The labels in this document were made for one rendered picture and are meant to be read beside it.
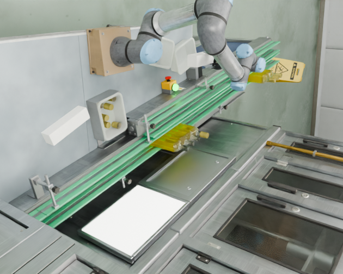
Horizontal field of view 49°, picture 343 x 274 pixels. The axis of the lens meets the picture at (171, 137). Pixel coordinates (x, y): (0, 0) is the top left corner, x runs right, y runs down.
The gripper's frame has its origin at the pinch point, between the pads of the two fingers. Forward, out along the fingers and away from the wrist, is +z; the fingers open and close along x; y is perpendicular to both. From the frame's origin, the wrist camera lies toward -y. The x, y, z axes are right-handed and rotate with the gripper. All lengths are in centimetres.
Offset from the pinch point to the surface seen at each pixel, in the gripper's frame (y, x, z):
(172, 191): 46, 60, -11
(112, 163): 60, 47, 17
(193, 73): -28.9, 16.1, 28.0
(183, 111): -3.0, 34.5, 17.1
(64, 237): 122, 37, -26
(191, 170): 25, 58, -8
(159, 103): 12.0, 27.2, 24.0
